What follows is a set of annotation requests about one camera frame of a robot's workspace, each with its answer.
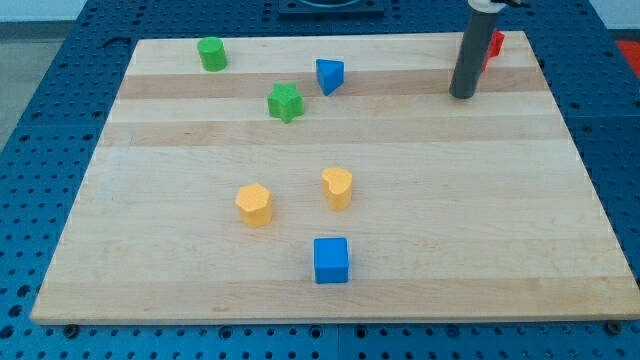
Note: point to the blue triangle block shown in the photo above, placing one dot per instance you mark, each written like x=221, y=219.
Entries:
x=329, y=75

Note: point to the blue cube block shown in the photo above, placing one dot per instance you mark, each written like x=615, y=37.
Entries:
x=331, y=260

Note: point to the yellow heart block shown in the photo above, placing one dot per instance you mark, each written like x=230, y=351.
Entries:
x=337, y=184

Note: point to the green cylinder block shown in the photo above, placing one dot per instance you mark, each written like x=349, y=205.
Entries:
x=212, y=54

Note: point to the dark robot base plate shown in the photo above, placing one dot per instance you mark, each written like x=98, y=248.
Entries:
x=290, y=8

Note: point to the wooden board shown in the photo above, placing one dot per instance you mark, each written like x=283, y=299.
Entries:
x=477, y=210

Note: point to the green star block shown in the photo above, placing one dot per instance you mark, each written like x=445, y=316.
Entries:
x=285, y=102

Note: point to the yellow hexagon block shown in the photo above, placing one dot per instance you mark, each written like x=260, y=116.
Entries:
x=255, y=206

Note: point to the red block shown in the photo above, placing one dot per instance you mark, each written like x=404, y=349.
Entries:
x=494, y=48

